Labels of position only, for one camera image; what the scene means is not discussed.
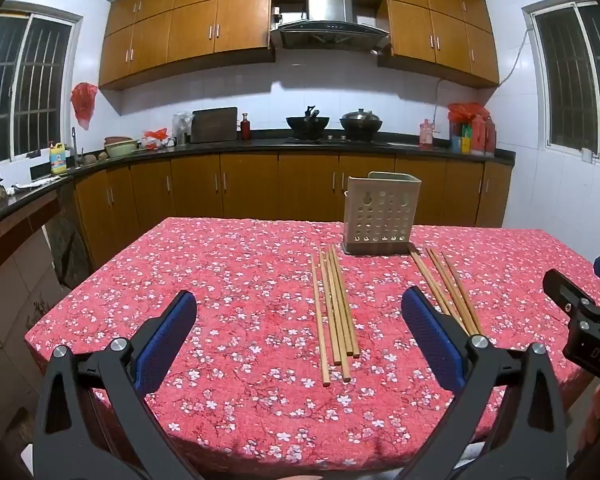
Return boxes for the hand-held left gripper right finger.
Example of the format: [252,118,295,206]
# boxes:
[395,287,567,480]

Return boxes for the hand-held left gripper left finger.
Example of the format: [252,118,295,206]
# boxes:
[35,289,201,480]

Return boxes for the wooden chopstick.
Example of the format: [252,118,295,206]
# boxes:
[430,248,480,337]
[442,251,484,337]
[319,247,343,366]
[329,245,355,358]
[310,254,332,387]
[410,249,471,337]
[425,248,477,337]
[332,244,361,359]
[325,254,352,382]

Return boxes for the beige perforated utensil holder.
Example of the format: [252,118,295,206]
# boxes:
[344,171,422,256]

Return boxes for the red floral tablecloth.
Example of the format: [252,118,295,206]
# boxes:
[24,216,600,480]

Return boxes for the red carton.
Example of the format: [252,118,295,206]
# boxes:
[472,115,497,156]

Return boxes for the wooden lower cabinets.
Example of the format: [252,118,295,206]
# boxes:
[75,152,513,271]

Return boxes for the colourful box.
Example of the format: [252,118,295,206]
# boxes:
[450,121,474,154]

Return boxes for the barred window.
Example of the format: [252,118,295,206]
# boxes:
[522,0,600,163]
[0,10,81,162]

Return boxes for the red and white plastic bag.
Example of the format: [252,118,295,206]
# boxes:
[142,129,174,151]

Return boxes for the red grocery bag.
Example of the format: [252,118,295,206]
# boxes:
[447,102,491,123]

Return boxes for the white cloth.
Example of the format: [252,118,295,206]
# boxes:
[12,177,57,191]

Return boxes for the yellow detergent bottle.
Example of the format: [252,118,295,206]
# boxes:
[50,141,69,176]

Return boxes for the metal faucet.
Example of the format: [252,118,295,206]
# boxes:
[70,127,86,169]

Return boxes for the black kitchen countertop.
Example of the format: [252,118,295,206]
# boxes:
[0,132,516,233]

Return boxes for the dark cutting board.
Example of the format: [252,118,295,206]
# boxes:
[191,107,239,144]

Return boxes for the black wok with lid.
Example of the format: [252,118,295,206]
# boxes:
[339,108,384,142]

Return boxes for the red plastic bag on hook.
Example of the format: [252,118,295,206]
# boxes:
[70,82,99,131]

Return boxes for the steel range hood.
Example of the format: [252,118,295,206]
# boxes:
[269,0,391,53]

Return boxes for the white wall cable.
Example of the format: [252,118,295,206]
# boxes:
[432,30,531,133]

